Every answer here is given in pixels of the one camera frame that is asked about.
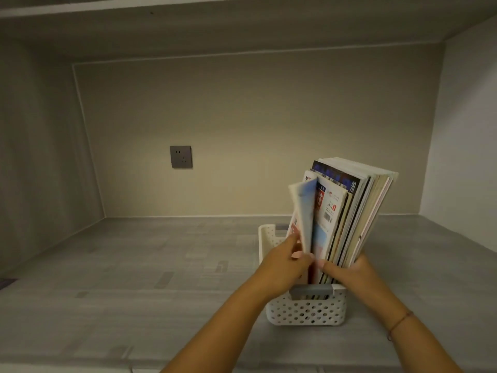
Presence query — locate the person's right hand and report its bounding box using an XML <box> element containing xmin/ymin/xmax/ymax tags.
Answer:
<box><xmin>320</xmin><ymin>253</ymin><xmax>384</xmax><ymax>304</ymax></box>

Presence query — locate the row of magazines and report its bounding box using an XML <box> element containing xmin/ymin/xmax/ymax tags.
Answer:
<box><xmin>302</xmin><ymin>157</ymin><xmax>399</xmax><ymax>300</ymax></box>

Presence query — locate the person's right forearm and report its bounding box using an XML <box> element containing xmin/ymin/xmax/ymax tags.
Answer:
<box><xmin>365</xmin><ymin>285</ymin><xmax>463</xmax><ymax>373</ymax></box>

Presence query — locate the thin light blue magazine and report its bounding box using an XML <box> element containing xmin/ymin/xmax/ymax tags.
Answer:
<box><xmin>287</xmin><ymin>177</ymin><xmax>318</xmax><ymax>256</ymax></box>

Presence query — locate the white perforated plastic basket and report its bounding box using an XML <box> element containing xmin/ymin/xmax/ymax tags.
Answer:
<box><xmin>258</xmin><ymin>224</ymin><xmax>348</xmax><ymax>327</ymax></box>

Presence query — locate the person's left hand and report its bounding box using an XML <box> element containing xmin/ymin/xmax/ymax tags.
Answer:
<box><xmin>258</xmin><ymin>232</ymin><xmax>315</xmax><ymax>300</ymax></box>

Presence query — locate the person's left forearm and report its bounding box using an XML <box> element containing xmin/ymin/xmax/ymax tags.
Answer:
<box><xmin>160</xmin><ymin>285</ymin><xmax>290</xmax><ymax>373</ymax></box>

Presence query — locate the red string bracelet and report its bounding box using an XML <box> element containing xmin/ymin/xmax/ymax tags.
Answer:
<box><xmin>387</xmin><ymin>310</ymin><xmax>414</xmax><ymax>342</ymax></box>

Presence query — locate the grey wall socket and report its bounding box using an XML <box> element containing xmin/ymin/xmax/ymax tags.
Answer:
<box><xmin>169</xmin><ymin>145</ymin><xmax>193</xmax><ymax>170</ymax></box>

